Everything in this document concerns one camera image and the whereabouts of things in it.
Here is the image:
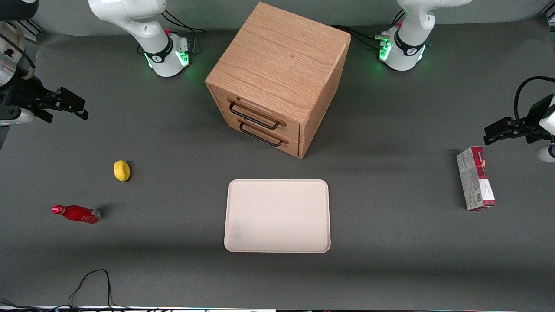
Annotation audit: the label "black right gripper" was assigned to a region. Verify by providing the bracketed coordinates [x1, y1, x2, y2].
[0, 76, 89, 124]

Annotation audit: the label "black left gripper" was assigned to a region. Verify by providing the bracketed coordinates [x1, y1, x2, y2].
[483, 94, 555, 146]

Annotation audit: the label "red coke bottle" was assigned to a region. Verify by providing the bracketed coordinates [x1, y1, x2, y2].
[51, 205, 102, 224]

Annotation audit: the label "beige plastic tray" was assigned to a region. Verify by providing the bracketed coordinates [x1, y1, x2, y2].
[224, 179, 331, 254]

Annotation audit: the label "grey and red carton box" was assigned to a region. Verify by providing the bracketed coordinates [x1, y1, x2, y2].
[456, 146, 497, 211]

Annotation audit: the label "yellow lemon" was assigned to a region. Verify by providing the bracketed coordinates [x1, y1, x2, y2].
[114, 160, 131, 182]

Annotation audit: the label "wooden drawer front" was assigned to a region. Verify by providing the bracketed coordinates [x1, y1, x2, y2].
[211, 86, 301, 140]
[215, 109, 300, 158]

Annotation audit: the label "wooden drawer cabinet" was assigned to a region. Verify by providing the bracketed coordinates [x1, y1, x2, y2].
[205, 2, 352, 160]

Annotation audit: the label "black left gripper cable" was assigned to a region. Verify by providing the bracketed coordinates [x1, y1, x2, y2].
[514, 76, 555, 126]

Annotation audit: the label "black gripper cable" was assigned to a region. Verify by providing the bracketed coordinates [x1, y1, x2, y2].
[0, 32, 36, 81]
[514, 76, 555, 126]

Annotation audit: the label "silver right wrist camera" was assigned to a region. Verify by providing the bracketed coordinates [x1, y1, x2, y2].
[0, 106, 35, 127]

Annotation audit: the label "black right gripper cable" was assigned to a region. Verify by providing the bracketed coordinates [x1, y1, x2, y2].
[0, 32, 36, 81]

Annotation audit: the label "black right arm base cables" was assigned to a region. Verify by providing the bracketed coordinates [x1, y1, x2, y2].
[161, 9, 207, 55]

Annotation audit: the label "black arm base cables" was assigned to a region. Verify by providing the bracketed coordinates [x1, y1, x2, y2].
[161, 9, 207, 55]
[332, 9, 406, 50]

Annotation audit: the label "black left arm base cables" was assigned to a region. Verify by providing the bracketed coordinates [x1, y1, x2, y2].
[332, 9, 406, 50]

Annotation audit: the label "black metal drawer handle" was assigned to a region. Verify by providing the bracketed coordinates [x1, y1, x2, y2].
[229, 101, 281, 130]
[239, 121, 284, 148]

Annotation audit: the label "black looped cable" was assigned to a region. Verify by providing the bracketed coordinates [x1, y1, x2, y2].
[0, 269, 131, 312]

